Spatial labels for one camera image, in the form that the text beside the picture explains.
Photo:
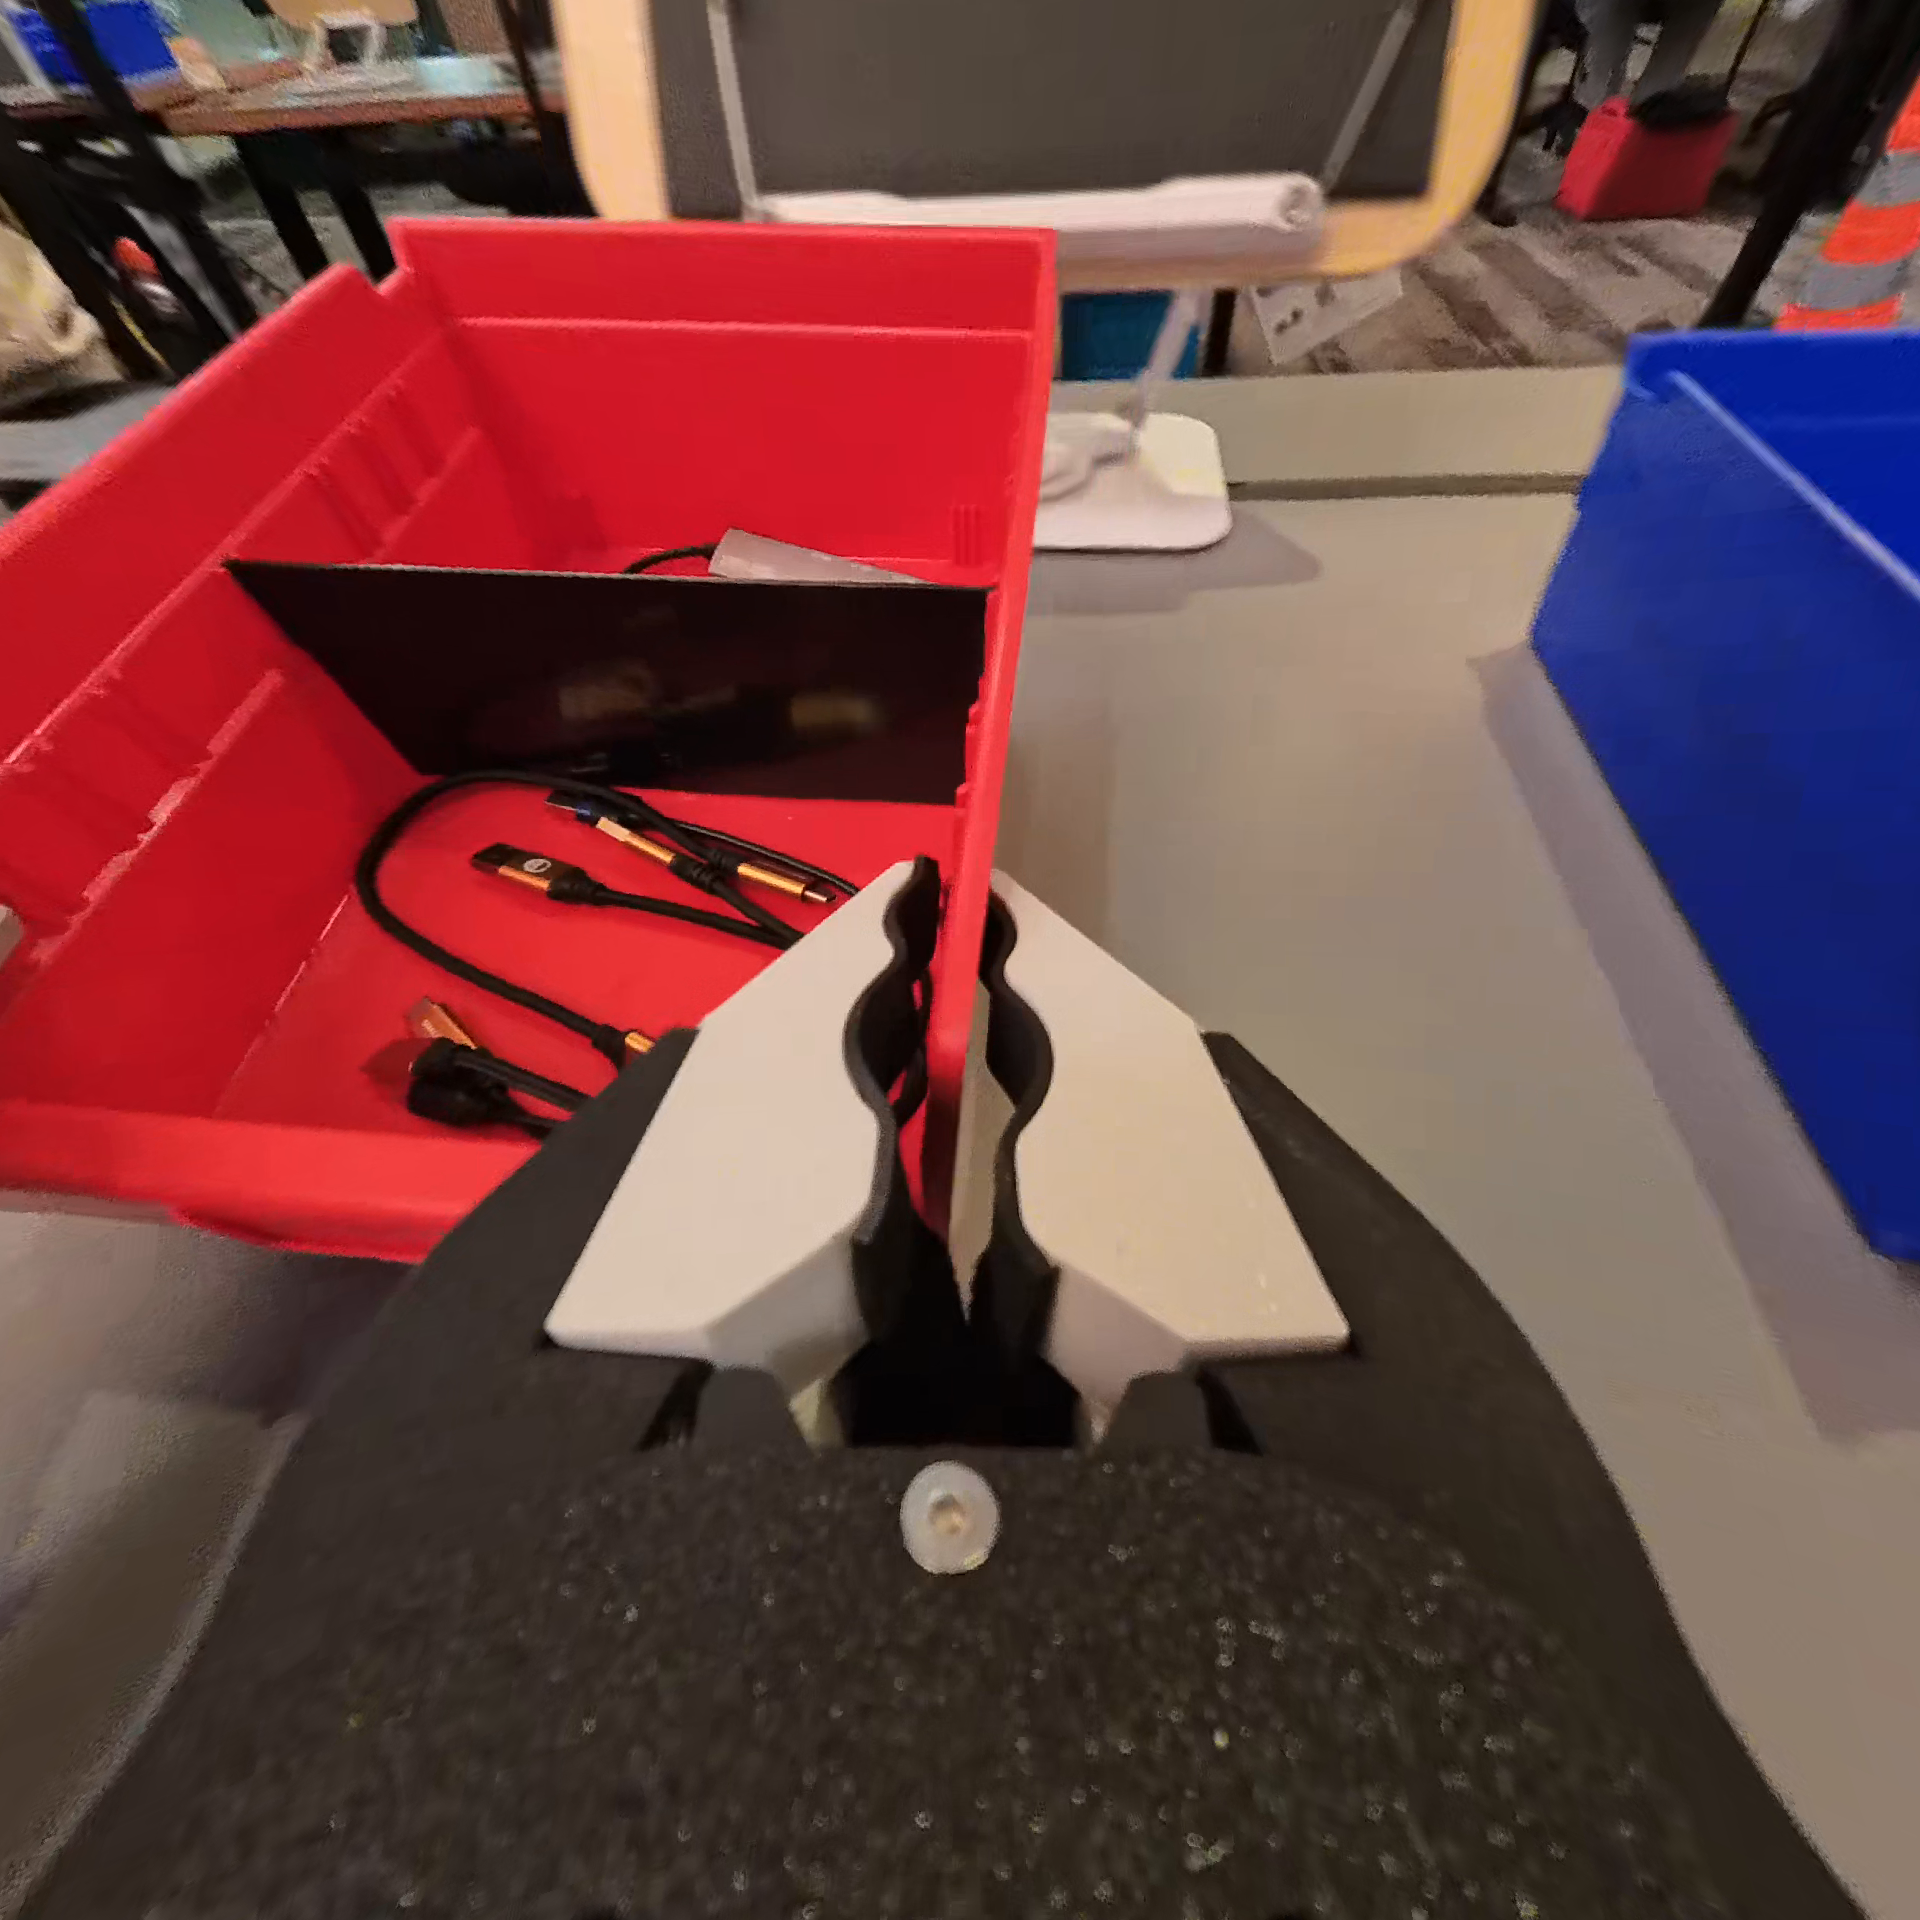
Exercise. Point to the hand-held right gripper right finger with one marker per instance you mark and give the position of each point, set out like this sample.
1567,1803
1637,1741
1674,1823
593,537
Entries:
1155,1200

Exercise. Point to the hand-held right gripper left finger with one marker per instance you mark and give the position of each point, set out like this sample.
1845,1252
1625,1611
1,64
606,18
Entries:
734,1200

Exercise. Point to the red plastic bin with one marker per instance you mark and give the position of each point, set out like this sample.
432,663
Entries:
180,900
1643,163

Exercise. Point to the blue plastic bin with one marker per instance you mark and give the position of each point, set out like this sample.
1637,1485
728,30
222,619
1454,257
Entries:
1725,751

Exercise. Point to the black bin divider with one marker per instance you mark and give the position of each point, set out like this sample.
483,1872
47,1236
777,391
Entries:
600,674

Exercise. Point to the teal bag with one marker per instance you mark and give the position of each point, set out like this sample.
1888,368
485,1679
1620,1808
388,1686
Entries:
1118,339

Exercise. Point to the printed paper sheet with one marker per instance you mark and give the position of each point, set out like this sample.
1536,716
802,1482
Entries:
1321,323

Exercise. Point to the wooden work table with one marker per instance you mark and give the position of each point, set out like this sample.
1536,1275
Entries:
344,104

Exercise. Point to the orange traffic cone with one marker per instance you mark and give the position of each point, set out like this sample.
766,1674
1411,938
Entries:
1861,241

